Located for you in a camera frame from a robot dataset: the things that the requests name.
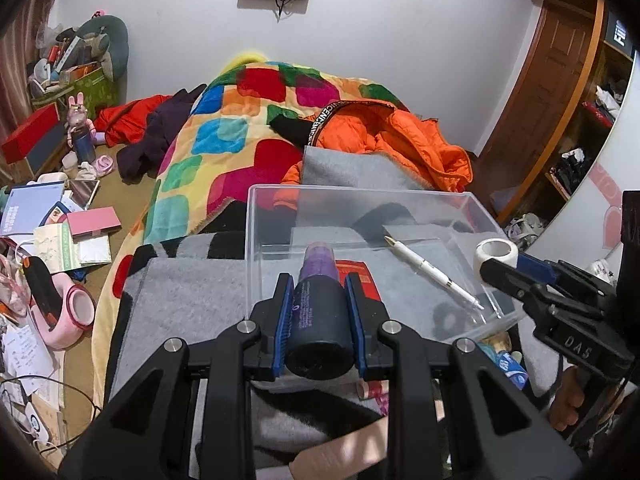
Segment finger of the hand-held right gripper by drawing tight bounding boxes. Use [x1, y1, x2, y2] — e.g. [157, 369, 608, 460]
[517, 254, 608, 306]
[480, 259, 543, 308]

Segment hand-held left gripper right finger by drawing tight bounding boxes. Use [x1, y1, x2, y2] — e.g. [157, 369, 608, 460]
[346, 273, 596, 480]

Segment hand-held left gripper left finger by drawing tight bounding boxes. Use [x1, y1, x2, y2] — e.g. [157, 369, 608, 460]
[60, 272, 296, 480]

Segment white tape roll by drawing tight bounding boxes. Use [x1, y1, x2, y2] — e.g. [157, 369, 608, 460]
[474, 238, 523, 278]

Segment black bottle with purple cap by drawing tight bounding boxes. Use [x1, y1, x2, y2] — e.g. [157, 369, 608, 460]
[284, 242, 356, 381]

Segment clear plastic storage box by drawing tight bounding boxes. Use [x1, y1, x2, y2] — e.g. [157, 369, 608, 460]
[245, 185, 526, 391]

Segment person's right hand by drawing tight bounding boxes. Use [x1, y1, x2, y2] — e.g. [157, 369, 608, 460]
[547, 367, 586, 431]

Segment white shoes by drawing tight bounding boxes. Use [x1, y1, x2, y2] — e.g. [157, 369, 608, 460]
[505, 212, 546, 243]

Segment red cardboard box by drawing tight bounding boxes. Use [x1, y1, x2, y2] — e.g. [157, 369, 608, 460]
[335, 260, 383, 306]

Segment red white patterned packet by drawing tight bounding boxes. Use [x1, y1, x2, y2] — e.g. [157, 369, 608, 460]
[357, 380, 391, 416]

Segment blue packet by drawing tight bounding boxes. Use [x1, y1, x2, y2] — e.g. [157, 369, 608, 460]
[492, 350, 528, 391]

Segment slim white pen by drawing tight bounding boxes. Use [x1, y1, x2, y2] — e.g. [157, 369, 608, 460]
[384, 236, 485, 310]

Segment grey and black blanket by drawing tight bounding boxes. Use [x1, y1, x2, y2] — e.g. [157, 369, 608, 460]
[107, 145, 566, 480]

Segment white panel with pink pattern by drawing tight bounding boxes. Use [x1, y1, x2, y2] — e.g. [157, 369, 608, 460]
[520, 60, 640, 271]

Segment orange puffer jacket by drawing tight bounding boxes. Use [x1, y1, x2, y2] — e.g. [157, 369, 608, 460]
[272, 100, 473, 211]

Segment wooden shelf unit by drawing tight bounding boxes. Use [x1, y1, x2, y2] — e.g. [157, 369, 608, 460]
[545, 0, 640, 201]

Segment wooden door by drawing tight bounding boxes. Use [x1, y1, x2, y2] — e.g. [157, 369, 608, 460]
[472, 0, 603, 211]

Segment colourful checkered blanket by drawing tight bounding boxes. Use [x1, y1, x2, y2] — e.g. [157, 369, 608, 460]
[92, 60, 416, 406]

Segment white notebook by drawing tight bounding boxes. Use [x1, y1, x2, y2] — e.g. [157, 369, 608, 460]
[75, 235, 112, 267]

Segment pink notebook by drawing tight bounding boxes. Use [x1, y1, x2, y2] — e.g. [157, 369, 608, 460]
[66, 207, 122, 237]

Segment pink round container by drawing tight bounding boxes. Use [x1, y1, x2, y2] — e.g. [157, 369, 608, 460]
[30, 272, 96, 351]

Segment dark purple garment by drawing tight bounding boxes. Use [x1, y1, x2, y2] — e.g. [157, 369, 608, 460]
[117, 84, 208, 183]

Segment green book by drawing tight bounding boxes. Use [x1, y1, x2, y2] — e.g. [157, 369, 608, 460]
[34, 222, 81, 273]

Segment black cloth item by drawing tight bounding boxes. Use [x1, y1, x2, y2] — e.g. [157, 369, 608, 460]
[22, 256, 61, 326]

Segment red jacket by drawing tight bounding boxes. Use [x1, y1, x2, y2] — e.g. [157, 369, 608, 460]
[95, 94, 173, 147]

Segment handwritten white papers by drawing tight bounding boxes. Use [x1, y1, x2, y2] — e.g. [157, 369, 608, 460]
[0, 325, 56, 396]

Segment yellow pillow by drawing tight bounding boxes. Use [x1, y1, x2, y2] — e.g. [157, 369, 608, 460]
[220, 49, 268, 73]

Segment blue notebook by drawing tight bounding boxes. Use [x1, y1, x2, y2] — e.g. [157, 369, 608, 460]
[0, 182, 66, 236]

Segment pink bunny doll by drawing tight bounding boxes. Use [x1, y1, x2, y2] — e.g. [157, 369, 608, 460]
[66, 91, 97, 159]

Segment green basket with clutter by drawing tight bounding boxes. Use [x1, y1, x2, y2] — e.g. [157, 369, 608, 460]
[31, 62, 121, 121]

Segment long red box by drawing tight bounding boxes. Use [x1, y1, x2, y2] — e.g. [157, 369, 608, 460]
[1, 104, 61, 165]

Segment grey neck pillow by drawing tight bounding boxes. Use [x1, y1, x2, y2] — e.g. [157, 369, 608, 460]
[75, 15, 130, 81]

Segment brown curtain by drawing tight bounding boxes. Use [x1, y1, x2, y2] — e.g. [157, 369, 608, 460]
[0, 0, 68, 131]

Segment thin black cable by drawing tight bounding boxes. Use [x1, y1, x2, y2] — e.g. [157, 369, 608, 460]
[0, 375, 101, 456]

